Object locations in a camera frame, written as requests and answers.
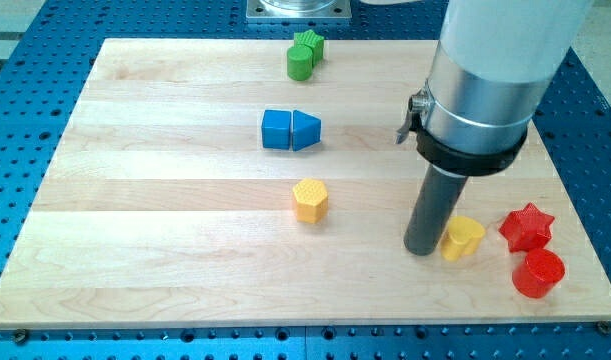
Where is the green cylinder block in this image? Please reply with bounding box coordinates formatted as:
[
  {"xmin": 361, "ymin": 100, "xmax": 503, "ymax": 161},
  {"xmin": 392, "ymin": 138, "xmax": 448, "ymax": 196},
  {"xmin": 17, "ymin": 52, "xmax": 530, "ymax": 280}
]
[{"xmin": 286, "ymin": 45, "xmax": 313, "ymax": 81}]

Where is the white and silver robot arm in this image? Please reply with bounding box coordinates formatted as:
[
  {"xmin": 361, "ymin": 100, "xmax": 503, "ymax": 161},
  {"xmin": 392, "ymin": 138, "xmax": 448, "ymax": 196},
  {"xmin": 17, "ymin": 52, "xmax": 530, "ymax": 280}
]
[{"xmin": 396, "ymin": 0, "xmax": 593, "ymax": 176}]

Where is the light wooden board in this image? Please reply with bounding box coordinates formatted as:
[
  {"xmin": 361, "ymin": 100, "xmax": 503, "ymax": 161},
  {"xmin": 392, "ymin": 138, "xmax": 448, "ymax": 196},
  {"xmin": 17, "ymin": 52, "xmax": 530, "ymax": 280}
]
[{"xmin": 0, "ymin": 39, "xmax": 611, "ymax": 329}]

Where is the yellow heart block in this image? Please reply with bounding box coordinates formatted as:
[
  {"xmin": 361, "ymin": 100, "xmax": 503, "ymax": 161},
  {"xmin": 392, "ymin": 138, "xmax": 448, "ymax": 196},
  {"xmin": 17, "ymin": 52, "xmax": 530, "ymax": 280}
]
[{"xmin": 440, "ymin": 216, "xmax": 486, "ymax": 261}]

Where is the blue triangle block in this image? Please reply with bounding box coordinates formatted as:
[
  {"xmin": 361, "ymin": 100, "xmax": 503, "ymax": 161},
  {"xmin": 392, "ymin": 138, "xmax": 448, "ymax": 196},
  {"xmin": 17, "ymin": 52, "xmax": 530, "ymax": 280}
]
[{"xmin": 292, "ymin": 110, "xmax": 322, "ymax": 151}]

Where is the red star block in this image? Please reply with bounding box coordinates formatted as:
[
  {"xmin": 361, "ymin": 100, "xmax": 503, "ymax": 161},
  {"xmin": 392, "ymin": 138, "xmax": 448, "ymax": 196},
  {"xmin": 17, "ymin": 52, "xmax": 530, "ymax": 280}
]
[{"xmin": 499, "ymin": 203, "xmax": 555, "ymax": 253}]

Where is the blue cube block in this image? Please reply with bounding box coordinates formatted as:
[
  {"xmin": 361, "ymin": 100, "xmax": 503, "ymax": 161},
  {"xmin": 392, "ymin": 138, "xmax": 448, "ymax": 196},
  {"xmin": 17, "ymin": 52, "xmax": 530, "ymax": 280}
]
[{"xmin": 261, "ymin": 110, "xmax": 291, "ymax": 150}]

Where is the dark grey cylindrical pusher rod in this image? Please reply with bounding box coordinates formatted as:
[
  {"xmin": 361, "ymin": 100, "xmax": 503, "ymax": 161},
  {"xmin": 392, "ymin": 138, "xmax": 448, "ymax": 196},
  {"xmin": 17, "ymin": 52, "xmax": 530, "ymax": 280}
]
[{"xmin": 404, "ymin": 165, "xmax": 468, "ymax": 256}]

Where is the blue perforated metal table plate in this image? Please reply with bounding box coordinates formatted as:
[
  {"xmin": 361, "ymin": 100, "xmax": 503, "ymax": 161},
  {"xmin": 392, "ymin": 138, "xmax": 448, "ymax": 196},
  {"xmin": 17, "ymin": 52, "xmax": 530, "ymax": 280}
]
[{"xmin": 0, "ymin": 1, "xmax": 611, "ymax": 359}]

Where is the red cylinder block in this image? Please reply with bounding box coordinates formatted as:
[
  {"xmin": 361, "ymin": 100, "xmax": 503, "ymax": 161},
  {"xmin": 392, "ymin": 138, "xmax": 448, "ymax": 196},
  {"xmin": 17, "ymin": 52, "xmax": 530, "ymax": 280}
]
[{"xmin": 512, "ymin": 248, "xmax": 566, "ymax": 299}]

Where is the green star block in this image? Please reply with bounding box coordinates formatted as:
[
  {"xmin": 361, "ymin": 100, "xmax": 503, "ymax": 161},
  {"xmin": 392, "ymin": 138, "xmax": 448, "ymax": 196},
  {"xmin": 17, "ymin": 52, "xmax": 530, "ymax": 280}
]
[{"xmin": 294, "ymin": 29, "xmax": 325, "ymax": 67}]

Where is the yellow hexagon block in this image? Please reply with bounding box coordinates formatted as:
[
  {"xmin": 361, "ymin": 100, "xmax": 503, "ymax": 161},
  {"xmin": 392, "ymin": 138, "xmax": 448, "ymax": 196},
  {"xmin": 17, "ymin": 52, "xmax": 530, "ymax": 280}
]
[{"xmin": 292, "ymin": 178, "xmax": 329, "ymax": 224}]

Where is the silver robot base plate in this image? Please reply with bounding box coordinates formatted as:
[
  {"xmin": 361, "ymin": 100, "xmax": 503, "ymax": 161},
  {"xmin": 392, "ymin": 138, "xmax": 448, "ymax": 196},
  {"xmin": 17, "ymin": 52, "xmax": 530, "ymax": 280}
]
[{"xmin": 246, "ymin": 0, "xmax": 352, "ymax": 20}]

